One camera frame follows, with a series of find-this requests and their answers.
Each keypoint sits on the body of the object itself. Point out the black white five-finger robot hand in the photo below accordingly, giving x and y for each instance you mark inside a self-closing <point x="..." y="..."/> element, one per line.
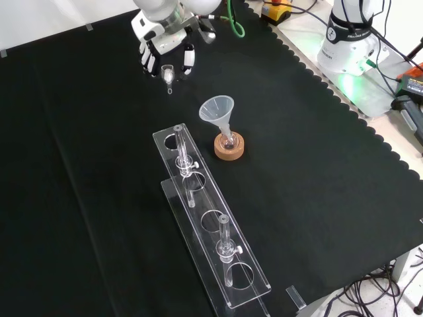
<point x="165" y="41"/>

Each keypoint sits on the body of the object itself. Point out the clear glass weighing funnel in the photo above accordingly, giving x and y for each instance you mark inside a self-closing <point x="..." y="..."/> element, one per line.
<point x="167" y="76"/>

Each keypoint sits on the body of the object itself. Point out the translucent plastic funnel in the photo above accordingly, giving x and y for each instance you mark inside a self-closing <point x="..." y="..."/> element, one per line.
<point x="216" y="110"/>

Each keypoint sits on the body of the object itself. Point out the small glass round-bottom flask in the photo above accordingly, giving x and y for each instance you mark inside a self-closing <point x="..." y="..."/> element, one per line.
<point x="228" y="142"/>

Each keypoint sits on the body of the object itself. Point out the clear acrylic funnel stand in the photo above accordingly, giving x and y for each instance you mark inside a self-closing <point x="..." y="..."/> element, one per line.
<point x="211" y="211"/>

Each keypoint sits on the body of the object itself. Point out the yellow stop button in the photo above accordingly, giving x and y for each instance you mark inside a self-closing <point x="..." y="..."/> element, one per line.
<point x="276" y="13"/>

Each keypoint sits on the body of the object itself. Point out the black bench cloth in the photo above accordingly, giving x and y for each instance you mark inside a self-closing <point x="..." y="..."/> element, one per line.
<point x="99" y="165"/>

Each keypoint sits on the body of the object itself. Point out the black orange power adapter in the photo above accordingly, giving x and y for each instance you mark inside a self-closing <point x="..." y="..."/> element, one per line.
<point x="411" y="84"/>

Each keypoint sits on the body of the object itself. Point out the black box device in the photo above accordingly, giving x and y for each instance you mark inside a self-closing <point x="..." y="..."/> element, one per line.
<point x="409" y="115"/>

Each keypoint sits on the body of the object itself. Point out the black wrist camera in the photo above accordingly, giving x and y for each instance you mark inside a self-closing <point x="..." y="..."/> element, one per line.
<point x="207" y="31"/>

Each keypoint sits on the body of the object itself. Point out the grey metal base plate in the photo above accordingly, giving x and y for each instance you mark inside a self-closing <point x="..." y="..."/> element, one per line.
<point x="370" y="95"/>

